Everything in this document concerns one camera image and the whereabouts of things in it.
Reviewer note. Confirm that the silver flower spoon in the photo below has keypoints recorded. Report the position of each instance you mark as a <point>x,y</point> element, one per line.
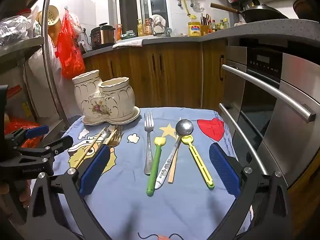
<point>105,133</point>

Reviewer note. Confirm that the red plastic bag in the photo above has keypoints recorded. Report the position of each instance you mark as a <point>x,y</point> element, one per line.
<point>70,55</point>

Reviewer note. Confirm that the wooden kitchen cabinet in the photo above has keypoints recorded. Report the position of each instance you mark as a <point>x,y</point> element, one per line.
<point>175,75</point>

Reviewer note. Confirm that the yellow dish soap bottle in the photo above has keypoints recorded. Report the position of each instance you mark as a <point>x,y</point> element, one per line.
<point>140,28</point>

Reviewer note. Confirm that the window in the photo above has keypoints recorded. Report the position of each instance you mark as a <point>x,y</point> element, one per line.
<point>145,5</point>

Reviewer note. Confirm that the yellow plastic colander ladle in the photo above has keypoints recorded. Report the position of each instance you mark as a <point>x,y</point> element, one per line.
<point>51,20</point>

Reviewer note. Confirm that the large metal spoon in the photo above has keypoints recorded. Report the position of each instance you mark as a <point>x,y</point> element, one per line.
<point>184,127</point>

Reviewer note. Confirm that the clear plastic bag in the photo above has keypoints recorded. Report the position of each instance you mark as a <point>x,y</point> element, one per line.
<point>12,28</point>

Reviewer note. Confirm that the white towel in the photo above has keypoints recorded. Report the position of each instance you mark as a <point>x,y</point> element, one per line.
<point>127,43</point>

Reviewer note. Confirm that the knife block with knives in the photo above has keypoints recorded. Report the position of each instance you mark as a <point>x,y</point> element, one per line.
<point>205,26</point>

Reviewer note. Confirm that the silver fork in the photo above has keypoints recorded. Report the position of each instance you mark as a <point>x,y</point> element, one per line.
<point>149,130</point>

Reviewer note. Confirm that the blue cartoon printed cloth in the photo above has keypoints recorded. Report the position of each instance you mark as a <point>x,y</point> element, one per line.
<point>130,205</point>

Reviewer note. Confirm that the golden fork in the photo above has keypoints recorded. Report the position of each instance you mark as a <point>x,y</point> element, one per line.
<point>116,139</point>

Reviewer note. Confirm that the yellow slotted utensil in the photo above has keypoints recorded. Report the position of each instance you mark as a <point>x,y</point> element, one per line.
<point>187,140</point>

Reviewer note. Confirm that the steel storage rack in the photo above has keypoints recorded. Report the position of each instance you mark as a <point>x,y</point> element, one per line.
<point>48,55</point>

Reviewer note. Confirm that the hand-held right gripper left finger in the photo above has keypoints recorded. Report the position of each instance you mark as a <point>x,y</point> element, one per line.
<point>95,170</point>

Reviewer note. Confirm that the faucet with white cloth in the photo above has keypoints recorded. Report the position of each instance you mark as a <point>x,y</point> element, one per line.
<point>158,21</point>

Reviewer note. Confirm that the wooden chopstick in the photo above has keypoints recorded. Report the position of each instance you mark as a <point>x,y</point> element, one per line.
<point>86,151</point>
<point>111,135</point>
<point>172,172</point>

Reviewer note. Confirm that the condiment bottle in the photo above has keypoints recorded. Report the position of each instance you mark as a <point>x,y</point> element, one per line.
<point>214,26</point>
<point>226,23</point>
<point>221,25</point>

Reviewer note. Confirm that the orange dish soap bottle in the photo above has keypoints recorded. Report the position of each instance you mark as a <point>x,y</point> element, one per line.
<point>148,28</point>

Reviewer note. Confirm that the brown lidded pan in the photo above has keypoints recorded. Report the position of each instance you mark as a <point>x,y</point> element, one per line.
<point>301,6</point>

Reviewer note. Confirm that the stainless steel built-in oven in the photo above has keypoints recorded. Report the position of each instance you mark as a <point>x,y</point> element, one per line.
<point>297,100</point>

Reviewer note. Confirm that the white plastic bag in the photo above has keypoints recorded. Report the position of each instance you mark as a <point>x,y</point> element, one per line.
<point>42,80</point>

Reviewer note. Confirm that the yellow cooking oil bottle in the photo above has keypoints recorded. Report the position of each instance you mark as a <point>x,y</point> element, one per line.
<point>194,28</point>

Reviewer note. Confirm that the dark rice cooker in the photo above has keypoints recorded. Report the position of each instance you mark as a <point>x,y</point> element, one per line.
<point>101,36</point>

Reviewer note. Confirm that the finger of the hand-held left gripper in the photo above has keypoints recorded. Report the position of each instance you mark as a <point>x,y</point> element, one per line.
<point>62,142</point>
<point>37,131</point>

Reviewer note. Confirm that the floral ceramic double utensil holder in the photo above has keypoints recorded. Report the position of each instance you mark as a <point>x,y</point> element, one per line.
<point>112,100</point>

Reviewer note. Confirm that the red net bag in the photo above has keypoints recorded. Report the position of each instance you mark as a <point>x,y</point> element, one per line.
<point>17,126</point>

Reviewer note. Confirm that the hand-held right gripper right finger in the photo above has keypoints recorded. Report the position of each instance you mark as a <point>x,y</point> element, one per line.
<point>225,170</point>

